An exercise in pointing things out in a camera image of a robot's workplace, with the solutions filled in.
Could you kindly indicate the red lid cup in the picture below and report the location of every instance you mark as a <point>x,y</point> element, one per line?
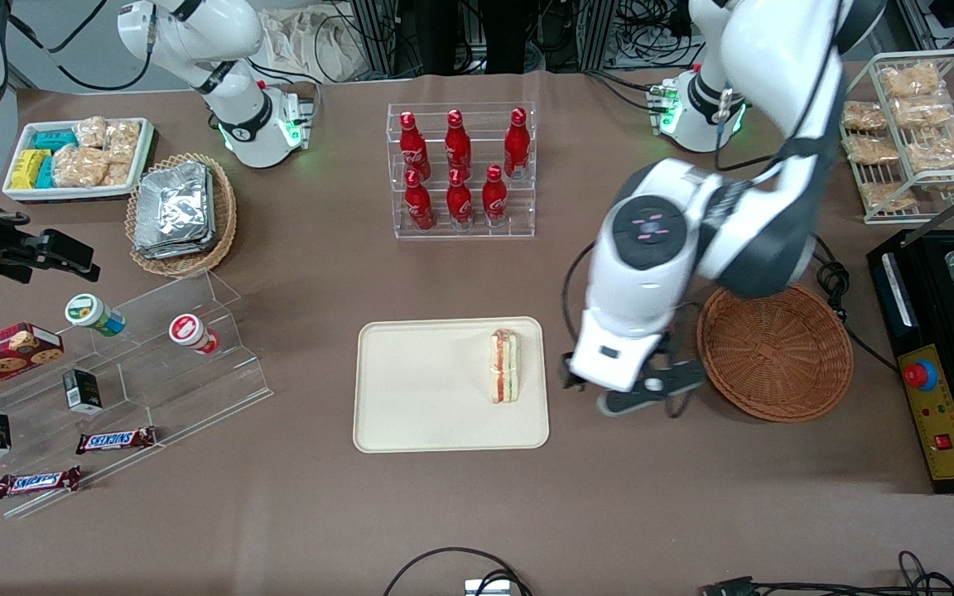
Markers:
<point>190,332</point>

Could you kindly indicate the white cloth bag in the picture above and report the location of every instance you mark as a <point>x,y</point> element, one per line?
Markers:
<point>311,45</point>

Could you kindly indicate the brown Snickers bar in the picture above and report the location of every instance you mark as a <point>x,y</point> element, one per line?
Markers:
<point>36,482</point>
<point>115,440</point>

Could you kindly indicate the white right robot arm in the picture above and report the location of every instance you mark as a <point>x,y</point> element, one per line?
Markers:
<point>237,108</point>

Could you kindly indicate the clear bag of crackers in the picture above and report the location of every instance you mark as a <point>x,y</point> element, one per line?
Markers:
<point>118,174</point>
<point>79,167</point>
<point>122,141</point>
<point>91,132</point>

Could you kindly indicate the white rectangular snack tray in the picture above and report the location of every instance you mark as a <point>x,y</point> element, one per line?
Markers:
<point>21,194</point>

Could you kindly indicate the bagged fried snack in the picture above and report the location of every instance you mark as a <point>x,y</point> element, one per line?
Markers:
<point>941,149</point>
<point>922,112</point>
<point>910,80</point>
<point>885,194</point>
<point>864,116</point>
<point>873,149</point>

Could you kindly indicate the cream plastic serving tray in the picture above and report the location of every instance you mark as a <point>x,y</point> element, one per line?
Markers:
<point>427,385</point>

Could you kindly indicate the clear acrylic stepped shelf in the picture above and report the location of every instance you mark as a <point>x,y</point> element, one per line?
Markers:
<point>154,389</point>

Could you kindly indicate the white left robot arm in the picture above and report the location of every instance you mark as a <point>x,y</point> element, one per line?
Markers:
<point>783,66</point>

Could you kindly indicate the clear acrylic bottle rack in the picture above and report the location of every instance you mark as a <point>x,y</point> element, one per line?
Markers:
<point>460,233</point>

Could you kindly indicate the red cookie box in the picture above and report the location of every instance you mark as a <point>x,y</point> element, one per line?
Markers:
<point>1,356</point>

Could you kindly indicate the small silver device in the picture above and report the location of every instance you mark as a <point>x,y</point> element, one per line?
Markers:
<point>487,588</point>

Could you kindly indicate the black machine with yellow panel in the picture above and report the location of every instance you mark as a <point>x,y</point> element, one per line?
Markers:
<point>945,430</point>

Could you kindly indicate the oval brown wicker basket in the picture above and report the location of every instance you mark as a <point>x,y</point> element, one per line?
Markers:
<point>224,215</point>

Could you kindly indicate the green lid cup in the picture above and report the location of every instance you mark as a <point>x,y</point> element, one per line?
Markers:
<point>92,313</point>

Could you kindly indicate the yellow snack packet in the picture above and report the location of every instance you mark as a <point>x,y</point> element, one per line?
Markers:
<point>28,168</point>

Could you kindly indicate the triangular sandwich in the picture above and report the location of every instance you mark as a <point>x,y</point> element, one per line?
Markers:
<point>504,368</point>

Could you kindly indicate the dark left wrist camera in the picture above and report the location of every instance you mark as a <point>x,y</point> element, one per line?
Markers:
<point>638,401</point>

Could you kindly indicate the red cola bottle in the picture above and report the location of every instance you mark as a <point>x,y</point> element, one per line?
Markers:
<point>419,207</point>
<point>460,203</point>
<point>494,200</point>
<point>458,147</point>
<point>517,147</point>
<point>413,149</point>

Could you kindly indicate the silver foil pack stack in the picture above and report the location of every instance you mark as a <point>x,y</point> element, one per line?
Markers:
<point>175,211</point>

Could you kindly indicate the teal snack packet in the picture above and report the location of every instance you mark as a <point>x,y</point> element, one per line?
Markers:
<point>55,140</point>
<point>46,172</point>

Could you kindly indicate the round brown wicker basket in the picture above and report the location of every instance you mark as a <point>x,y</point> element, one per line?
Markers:
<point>775,356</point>

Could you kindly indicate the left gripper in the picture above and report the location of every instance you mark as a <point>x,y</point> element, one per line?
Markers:
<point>568,377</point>

